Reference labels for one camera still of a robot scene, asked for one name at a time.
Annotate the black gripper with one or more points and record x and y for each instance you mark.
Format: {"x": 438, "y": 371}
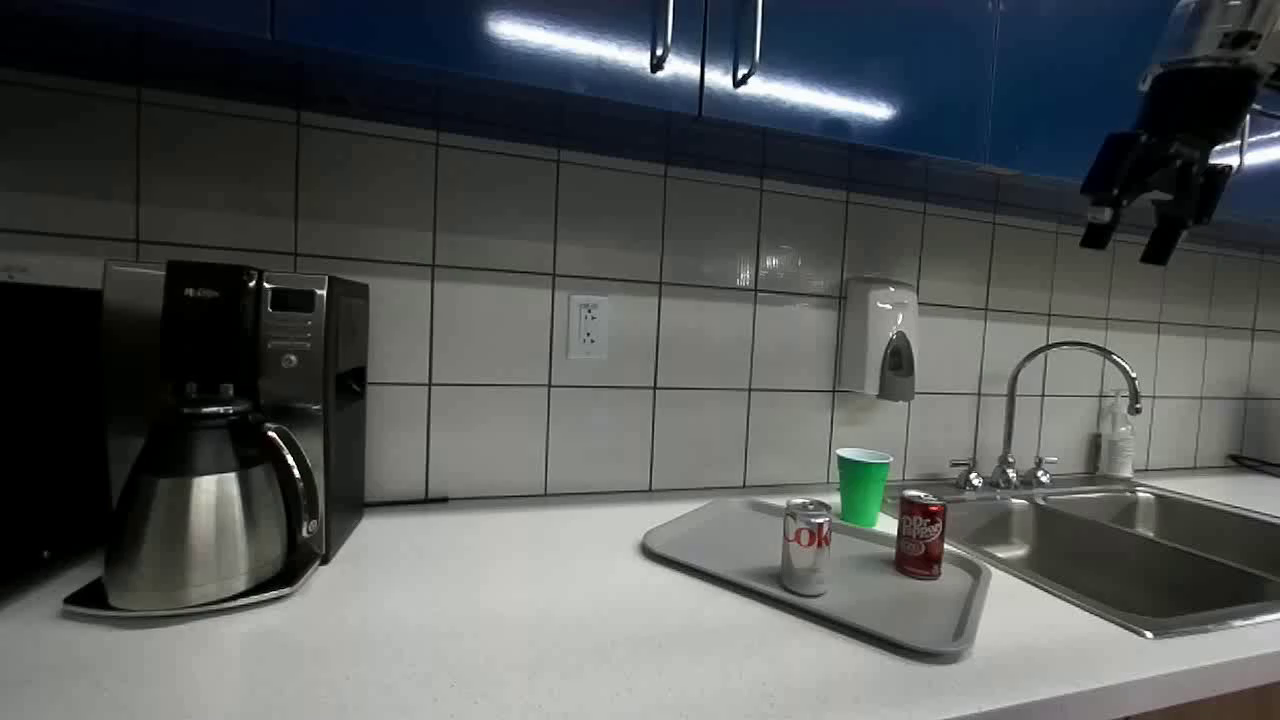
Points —
{"x": 1182, "y": 134}

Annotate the red soda can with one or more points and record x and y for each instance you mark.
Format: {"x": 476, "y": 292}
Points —
{"x": 920, "y": 536}

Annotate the silver diet soda can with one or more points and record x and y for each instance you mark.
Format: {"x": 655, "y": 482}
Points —
{"x": 806, "y": 549}

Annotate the grey plastic tray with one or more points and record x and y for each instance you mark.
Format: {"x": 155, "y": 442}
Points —
{"x": 866, "y": 601}

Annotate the chrome gooseneck faucet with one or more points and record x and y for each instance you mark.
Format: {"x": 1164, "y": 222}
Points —
{"x": 1021, "y": 387}

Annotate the translucent white soap bottle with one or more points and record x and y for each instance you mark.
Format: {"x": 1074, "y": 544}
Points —
{"x": 1117, "y": 445}

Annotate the stainless steel double sink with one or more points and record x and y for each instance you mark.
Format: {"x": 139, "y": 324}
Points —
{"x": 1145, "y": 563}

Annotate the green plastic cup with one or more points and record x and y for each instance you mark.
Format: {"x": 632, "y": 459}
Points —
{"x": 866, "y": 489}

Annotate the black coffee maker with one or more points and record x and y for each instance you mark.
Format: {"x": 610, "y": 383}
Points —
{"x": 312, "y": 401}

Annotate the stainless steel carafe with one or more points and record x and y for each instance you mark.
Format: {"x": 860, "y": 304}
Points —
{"x": 202, "y": 524}

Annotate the black microwave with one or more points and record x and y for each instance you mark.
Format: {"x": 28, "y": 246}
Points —
{"x": 45, "y": 427}

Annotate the white wall soap dispenser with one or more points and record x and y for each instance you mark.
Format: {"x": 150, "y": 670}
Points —
{"x": 875, "y": 340}

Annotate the white wall outlet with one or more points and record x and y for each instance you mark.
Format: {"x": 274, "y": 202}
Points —
{"x": 589, "y": 324}

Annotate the blue wall cabinet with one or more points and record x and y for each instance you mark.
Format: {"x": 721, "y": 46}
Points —
{"x": 400, "y": 43}

